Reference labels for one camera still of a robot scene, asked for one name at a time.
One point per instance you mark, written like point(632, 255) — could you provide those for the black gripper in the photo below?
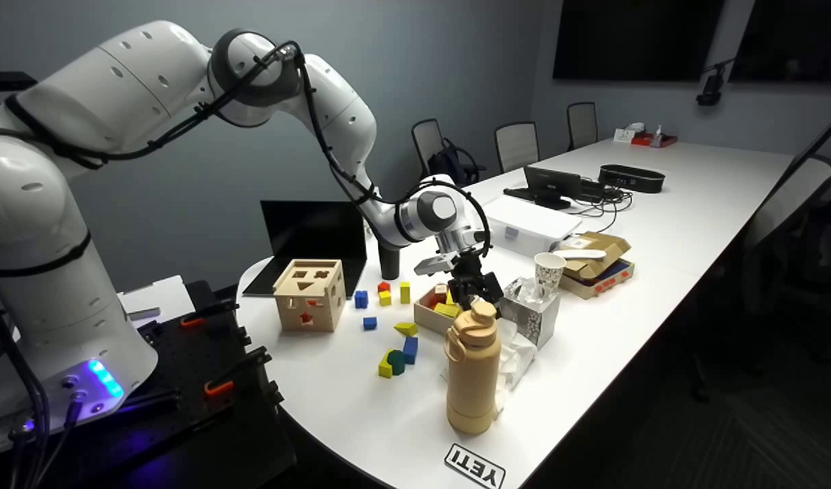
point(473, 277)

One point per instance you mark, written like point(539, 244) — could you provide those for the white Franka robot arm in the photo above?
point(118, 89)

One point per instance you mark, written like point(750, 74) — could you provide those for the wooden tray of blocks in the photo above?
point(432, 314)

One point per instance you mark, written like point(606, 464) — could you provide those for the grey tissue box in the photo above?
point(529, 315)

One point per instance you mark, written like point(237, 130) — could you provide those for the tall yellow block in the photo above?
point(406, 295)

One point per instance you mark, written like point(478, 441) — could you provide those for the white paper cup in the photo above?
point(549, 271)

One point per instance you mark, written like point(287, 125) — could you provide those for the flat yellow block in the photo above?
point(406, 330)

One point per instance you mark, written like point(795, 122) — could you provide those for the tan insulated bottle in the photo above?
point(473, 380)

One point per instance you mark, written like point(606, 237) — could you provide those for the tall blue block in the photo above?
point(409, 350)

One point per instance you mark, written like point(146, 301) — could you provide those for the clear plastic storage bin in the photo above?
point(534, 221)

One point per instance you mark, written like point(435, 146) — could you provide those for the small yellow block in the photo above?
point(385, 369)
point(385, 299)

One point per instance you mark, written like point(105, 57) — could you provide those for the black cylinder tumbler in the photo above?
point(390, 265)

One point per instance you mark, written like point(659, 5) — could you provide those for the red block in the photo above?
point(385, 285)

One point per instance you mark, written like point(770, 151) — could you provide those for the green round block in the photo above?
point(397, 358)

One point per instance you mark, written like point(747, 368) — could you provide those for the blue cube block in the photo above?
point(370, 324)
point(363, 299)

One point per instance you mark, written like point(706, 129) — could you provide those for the flat colourful box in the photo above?
point(606, 284)

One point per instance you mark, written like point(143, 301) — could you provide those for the black backpack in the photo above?
point(455, 165)

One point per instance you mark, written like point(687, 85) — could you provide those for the black device on stand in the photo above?
point(561, 183)

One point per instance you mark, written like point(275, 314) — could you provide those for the grey office chair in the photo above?
point(428, 140)
point(582, 122)
point(792, 203)
point(518, 144)

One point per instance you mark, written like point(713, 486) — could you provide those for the YETI sticker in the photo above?
point(473, 464)

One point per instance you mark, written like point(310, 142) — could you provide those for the wooden shape sorter box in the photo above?
point(309, 295)

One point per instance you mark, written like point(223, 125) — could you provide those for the black laptop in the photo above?
point(310, 232)

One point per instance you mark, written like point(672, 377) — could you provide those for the black oval pouch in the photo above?
point(634, 176)

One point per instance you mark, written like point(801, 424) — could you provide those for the small white box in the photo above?
point(624, 137)

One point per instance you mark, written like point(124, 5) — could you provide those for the red flat item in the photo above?
point(656, 142)

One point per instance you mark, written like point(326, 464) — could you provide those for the orange black clamp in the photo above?
point(218, 390)
point(193, 320)

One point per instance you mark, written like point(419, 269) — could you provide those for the white board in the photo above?
point(159, 295)

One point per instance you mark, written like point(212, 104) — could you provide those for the black wall television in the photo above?
point(634, 35)

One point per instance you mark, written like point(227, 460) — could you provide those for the black camera on pole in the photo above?
point(711, 87)

